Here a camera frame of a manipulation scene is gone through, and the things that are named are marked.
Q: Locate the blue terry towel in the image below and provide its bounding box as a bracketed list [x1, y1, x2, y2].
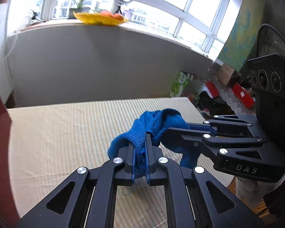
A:
[108, 109, 200, 179]

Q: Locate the white gloved right hand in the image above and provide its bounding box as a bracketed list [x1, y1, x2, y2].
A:
[235, 173, 285, 207]

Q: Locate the red box on floor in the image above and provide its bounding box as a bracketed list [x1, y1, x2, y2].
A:
[232, 83, 255, 109]

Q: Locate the cardboard box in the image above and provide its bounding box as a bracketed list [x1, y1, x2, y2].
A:
[217, 63, 235, 86]

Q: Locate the green white tissue pack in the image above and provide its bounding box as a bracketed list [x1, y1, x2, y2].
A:
[168, 71, 195, 97]

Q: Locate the striped beige tablecloth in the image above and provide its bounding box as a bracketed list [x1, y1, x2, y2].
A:
[8, 97, 204, 227]

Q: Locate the dark red storage box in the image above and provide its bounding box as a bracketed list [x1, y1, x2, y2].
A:
[0, 98, 20, 227]

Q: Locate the potted green plant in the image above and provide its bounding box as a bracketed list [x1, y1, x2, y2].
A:
[68, 0, 90, 19]

